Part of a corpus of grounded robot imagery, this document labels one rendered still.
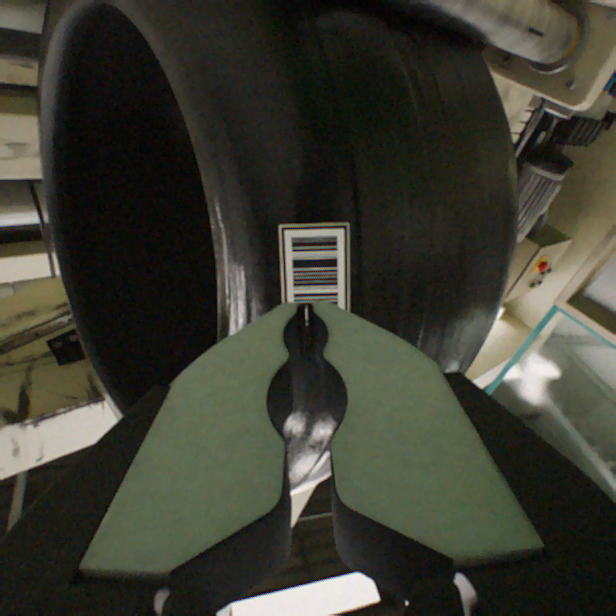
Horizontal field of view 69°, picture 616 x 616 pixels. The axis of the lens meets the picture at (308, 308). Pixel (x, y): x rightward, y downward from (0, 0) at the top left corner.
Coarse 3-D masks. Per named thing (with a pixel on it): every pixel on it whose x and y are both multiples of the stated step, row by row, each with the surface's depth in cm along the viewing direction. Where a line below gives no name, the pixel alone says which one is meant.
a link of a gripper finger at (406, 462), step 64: (320, 320) 11; (384, 384) 9; (448, 384) 9; (384, 448) 8; (448, 448) 7; (384, 512) 6; (448, 512) 6; (512, 512) 6; (384, 576) 7; (448, 576) 6
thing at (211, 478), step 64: (256, 320) 11; (192, 384) 9; (256, 384) 9; (192, 448) 8; (256, 448) 8; (128, 512) 7; (192, 512) 7; (256, 512) 7; (128, 576) 6; (192, 576) 6; (256, 576) 7
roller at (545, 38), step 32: (384, 0) 28; (416, 0) 28; (448, 0) 30; (480, 0) 31; (512, 0) 34; (544, 0) 38; (480, 32) 35; (512, 32) 36; (544, 32) 39; (576, 32) 42
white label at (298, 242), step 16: (304, 224) 26; (320, 224) 25; (336, 224) 25; (288, 240) 26; (304, 240) 26; (320, 240) 26; (336, 240) 26; (288, 256) 26; (304, 256) 26; (320, 256) 26; (336, 256) 26; (288, 272) 26; (304, 272) 26; (320, 272) 26; (336, 272) 26; (288, 288) 26; (304, 288) 26; (320, 288) 26; (336, 288) 26; (304, 304) 27; (336, 304) 27
